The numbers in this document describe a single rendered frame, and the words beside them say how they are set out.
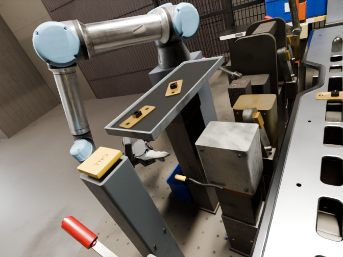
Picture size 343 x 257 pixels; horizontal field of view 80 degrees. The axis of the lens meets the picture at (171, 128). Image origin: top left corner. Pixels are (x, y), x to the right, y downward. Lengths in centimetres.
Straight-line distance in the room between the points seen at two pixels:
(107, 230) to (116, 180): 56
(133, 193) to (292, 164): 32
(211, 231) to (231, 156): 42
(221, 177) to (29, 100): 553
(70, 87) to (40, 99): 505
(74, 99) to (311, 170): 77
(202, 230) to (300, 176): 40
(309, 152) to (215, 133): 21
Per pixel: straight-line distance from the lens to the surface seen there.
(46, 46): 69
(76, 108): 88
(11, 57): 584
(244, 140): 38
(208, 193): 70
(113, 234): 90
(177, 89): 51
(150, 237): 50
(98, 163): 38
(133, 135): 41
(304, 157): 51
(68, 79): 85
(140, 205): 44
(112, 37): 72
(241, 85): 60
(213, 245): 74
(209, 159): 41
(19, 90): 573
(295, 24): 110
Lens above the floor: 135
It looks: 31 degrees down
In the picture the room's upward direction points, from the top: 21 degrees counter-clockwise
